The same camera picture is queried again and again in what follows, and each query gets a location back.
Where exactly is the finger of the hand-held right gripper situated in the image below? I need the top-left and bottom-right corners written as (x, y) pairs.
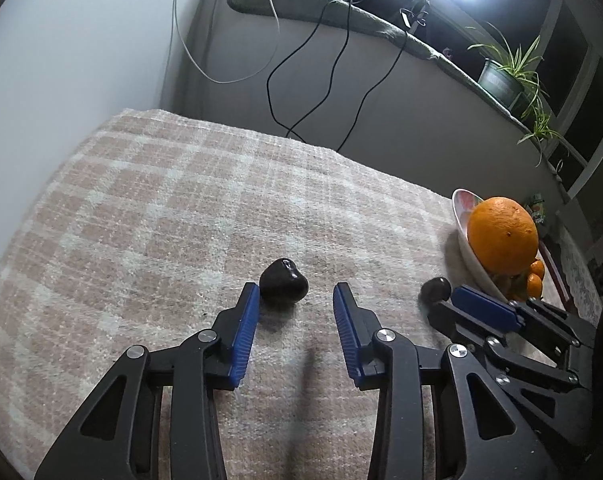
top-left (450, 285), bottom-right (598, 350)
top-left (426, 302), bottom-right (585, 393)

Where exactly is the green packet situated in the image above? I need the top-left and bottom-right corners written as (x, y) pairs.
top-left (526, 194), bottom-right (549, 226)

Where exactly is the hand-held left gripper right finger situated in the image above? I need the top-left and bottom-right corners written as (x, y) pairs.
top-left (332, 282), bottom-right (552, 480)

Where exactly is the ring light stand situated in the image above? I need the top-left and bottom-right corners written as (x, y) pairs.
top-left (399, 0), bottom-right (435, 36)

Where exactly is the black cable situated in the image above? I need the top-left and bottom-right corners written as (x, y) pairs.
top-left (266, 0), bottom-right (339, 143)
top-left (334, 25), bottom-right (412, 153)
top-left (284, 0), bottom-right (355, 138)

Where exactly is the white cable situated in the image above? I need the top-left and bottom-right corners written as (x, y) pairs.
top-left (172, 0), bottom-right (282, 84)

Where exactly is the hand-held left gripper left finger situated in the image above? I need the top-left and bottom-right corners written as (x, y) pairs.
top-left (34, 282), bottom-right (261, 480)

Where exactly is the spider plant in grey pot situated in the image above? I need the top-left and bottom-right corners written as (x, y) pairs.
top-left (466, 22), bottom-right (549, 111)

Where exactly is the lace tablecloth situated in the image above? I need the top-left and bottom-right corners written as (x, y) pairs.
top-left (541, 225), bottom-right (603, 321)

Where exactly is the window frame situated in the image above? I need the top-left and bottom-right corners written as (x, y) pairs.
top-left (526, 0), bottom-right (603, 201)

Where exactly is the large bumpy orange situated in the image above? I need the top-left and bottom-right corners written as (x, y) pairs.
top-left (467, 197), bottom-right (539, 276)

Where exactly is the beige checked blanket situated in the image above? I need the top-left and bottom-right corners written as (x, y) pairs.
top-left (0, 107), bottom-right (547, 480)

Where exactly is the white fruit bowl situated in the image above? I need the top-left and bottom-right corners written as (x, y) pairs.
top-left (451, 188), bottom-right (513, 304)

